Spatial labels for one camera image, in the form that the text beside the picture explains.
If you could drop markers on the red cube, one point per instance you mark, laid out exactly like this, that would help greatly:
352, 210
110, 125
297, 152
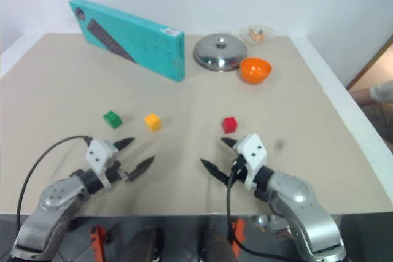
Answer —
229, 124

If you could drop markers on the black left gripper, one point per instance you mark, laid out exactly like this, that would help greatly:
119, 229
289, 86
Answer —
115, 171

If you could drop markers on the yellow cube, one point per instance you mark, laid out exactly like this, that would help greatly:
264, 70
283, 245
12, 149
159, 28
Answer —
153, 122

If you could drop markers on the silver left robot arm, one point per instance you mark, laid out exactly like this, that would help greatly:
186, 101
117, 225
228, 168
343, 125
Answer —
58, 200

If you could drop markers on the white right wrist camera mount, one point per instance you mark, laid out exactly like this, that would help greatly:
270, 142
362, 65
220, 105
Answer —
253, 151

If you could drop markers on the clear plastic snack bag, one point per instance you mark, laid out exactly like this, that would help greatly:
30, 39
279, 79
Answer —
257, 34

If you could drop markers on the teal keyboard box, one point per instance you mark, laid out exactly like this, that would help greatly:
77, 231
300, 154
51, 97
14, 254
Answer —
132, 38

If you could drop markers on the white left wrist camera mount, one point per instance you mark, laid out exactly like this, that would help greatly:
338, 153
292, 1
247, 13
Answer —
97, 153

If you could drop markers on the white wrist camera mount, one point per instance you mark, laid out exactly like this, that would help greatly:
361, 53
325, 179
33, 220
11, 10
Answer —
97, 153
253, 151

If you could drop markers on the orange plastic bowl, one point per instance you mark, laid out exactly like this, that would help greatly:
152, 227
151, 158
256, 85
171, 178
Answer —
255, 70

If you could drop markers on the green cube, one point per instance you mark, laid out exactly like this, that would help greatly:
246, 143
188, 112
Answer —
112, 119

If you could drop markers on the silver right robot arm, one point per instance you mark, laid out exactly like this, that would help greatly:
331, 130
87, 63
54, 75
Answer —
304, 213

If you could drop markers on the person's arm with white sleeve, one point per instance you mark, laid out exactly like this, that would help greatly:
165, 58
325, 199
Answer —
376, 93

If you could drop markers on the stainless steel dome lid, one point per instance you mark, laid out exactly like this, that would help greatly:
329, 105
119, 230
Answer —
219, 53

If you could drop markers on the beige table cover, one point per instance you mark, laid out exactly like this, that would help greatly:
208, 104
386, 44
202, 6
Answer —
184, 102

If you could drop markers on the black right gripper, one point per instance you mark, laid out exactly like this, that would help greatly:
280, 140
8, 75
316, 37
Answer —
240, 168

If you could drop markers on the orange clamp under table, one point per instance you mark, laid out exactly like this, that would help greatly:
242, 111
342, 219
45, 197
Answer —
98, 242
238, 237

